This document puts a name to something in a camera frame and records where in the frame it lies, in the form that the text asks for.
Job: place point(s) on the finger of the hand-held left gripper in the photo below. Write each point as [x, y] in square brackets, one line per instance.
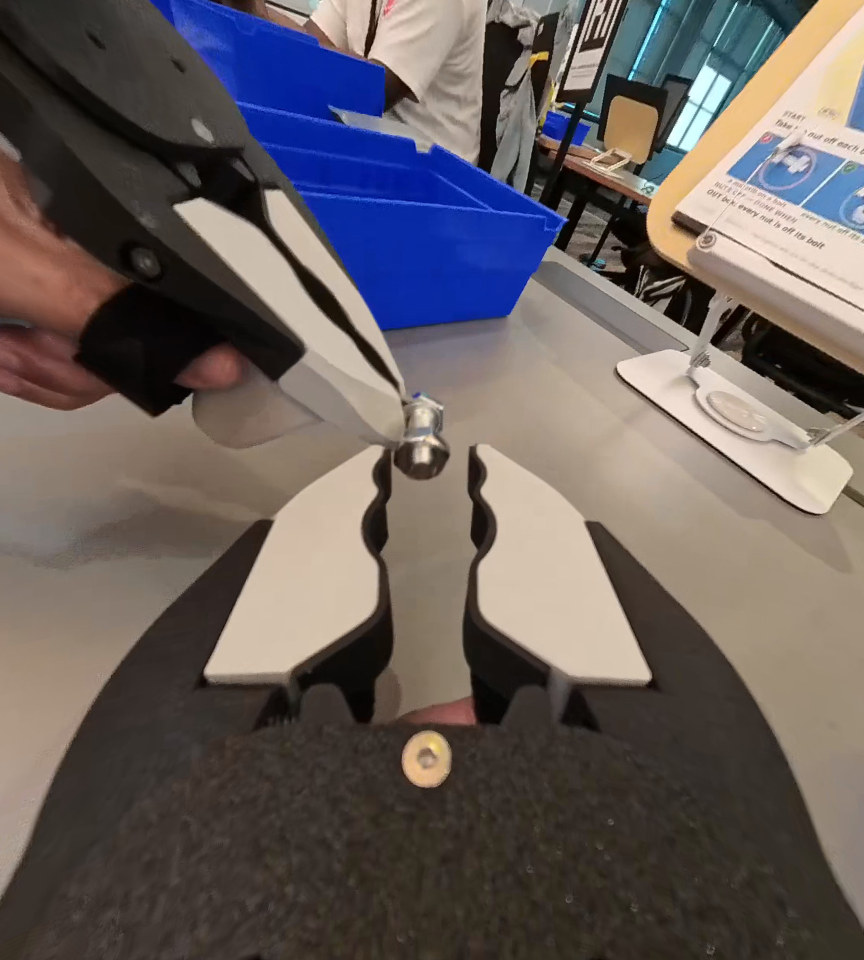
[289, 322]
[342, 292]

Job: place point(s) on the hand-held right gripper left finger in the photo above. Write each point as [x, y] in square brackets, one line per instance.
[304, 585]

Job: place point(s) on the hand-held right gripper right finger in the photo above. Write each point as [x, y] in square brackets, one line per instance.
[559, 585]

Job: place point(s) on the blue plastic bin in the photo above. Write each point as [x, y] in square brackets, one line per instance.
[274, 67]
[417, 262]
[567, 127]

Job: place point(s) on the short thick steel bolt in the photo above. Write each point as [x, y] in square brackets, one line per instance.
[423, 457]

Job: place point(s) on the person's left hand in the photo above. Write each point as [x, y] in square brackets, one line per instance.
[19, 300]

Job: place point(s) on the hanging denim jacket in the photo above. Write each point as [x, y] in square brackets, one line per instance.
[511, 112]

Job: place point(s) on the white document stand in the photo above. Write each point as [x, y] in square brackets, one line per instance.
[799, 472]

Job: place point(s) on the hanging marker sign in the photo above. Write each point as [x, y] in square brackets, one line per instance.
[597, 30]

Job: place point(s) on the printed instruction sheet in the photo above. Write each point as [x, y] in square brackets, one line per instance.
[837, 187]

